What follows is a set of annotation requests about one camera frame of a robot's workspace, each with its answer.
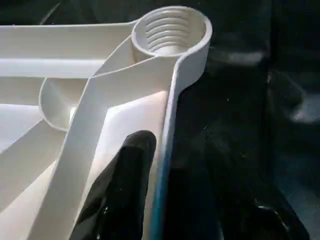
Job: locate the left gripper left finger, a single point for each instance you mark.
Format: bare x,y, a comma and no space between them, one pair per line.
117,195

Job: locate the white plastic table top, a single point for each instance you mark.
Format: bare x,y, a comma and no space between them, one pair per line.
75,100

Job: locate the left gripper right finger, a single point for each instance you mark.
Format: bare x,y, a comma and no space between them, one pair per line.
240,200

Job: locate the black work mat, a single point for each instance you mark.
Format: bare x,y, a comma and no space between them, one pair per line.
260,100

